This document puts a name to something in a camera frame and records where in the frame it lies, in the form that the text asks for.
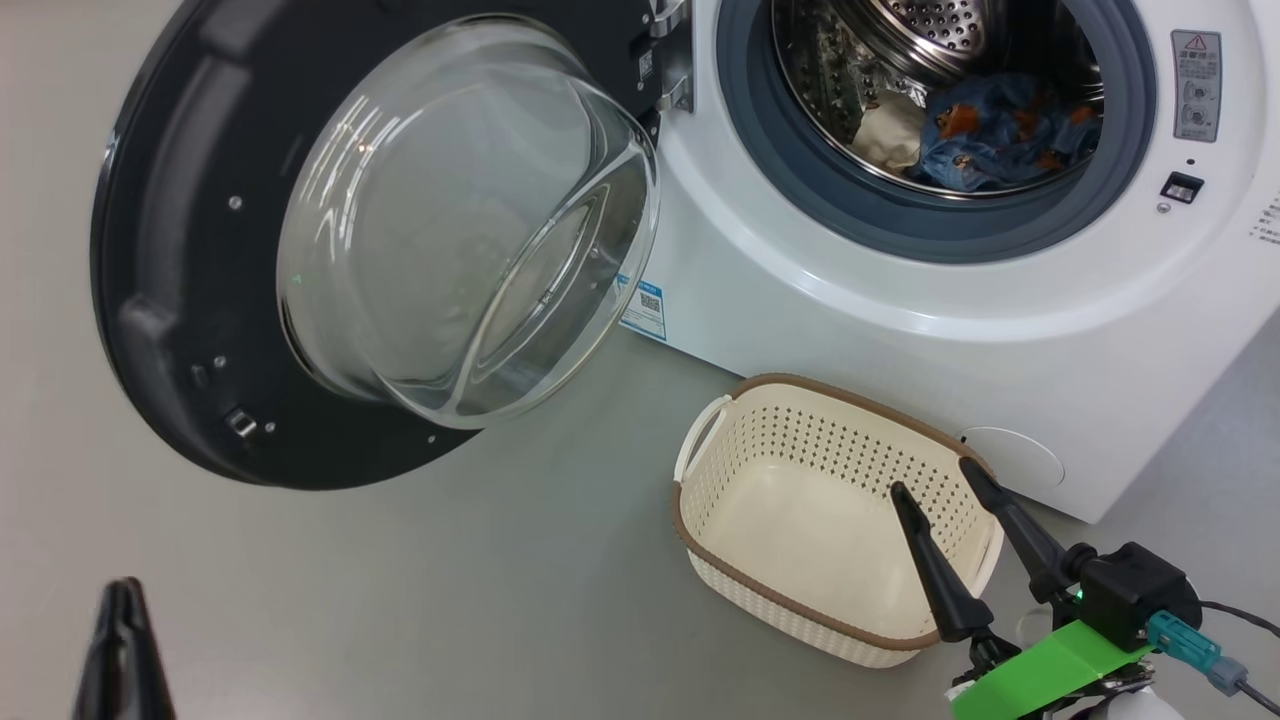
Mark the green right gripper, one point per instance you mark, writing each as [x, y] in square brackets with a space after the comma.
[1050, 680]

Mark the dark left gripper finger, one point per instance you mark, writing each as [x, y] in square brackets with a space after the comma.
[105, 670]
[143, 680]

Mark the black round glass washer door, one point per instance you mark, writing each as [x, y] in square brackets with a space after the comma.
[180, 250]

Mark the blue cartoon print garment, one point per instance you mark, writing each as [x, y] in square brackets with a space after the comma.
[1000, 135]

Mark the cream perforated laundry basket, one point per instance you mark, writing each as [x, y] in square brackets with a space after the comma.
[800, 530]

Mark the white front-load washing machine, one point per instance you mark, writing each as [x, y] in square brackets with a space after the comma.
[1000, 320]

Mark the blue energy label sticker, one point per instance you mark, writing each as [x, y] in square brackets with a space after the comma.
[645, 308]

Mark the grey warning sticker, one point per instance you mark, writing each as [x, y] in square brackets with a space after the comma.
[1196, 85]

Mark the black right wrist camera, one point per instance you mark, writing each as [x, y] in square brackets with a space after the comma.
[1135, 595]

